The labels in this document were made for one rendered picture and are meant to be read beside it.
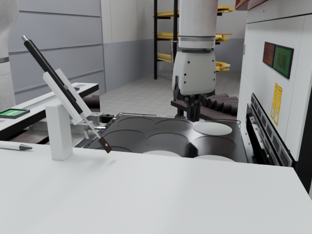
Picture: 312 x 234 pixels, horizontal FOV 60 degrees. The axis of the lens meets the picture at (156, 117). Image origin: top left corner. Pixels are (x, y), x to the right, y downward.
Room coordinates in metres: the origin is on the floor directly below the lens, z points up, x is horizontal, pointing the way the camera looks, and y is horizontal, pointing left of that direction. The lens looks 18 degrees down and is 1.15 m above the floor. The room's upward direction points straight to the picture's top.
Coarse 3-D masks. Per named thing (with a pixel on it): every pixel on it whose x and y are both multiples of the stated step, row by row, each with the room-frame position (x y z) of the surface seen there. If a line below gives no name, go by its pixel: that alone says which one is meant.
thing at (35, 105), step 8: (80, 88) 0.90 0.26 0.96; (88, 88) 0.91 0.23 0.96; (40, 96) 0.79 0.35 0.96; (48, 96) 0.79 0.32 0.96; (56, 96) 0.81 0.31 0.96; (24, 104) 0.70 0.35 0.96; (32, 104) 0.71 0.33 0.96; (40, 104) 0.71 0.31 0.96; (32, 112) 0.63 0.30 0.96; (0, 120) 0.57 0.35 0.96; (8, 120) 0.57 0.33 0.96; (16, 120) 0.57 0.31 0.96; (0, 128) 0.52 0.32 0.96
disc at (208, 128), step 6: (198, 126) 0.69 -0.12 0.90; (204, 126) 0.69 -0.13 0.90; (210, 126) 0.69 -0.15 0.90; (216, 126) 0.69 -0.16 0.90; (222, 126) 0.69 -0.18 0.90; (228, 126) 0.69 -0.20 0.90; (204, 132) 0.64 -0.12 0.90; (210, 132) 0.64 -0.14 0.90; (216, 132) 0.64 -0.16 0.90; (222, 132) 0.65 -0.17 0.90; (228, 132) 0.65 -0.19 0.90
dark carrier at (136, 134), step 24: (120, 120) 0.74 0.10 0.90; (144, 120) 0.75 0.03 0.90; (168, 120) 0.75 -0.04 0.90; (96, 144) 0.57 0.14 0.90; (120, 144) 0.57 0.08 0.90; (144, 144) 0.57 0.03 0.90; (168, 144) 0.57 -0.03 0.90; (192, 144) 0.57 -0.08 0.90; (216, 144) 0.57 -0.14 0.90; (240, 144) 0.57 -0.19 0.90
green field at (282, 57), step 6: (276, 48) 0.54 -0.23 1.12; (282, 48) 0.49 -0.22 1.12; (276, 54) 0.53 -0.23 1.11; (282, 54) 0.49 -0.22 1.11; (288, 54) 0.45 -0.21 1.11; (276, 60) 0.52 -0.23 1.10; (282, 60) 0.48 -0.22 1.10; (288, 60) 0.44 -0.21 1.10; (276, 66) 0.52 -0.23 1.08; (282, 66) 0.47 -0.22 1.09; (288, 66) 0.44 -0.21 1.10; (282, 72) 0.47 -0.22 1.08
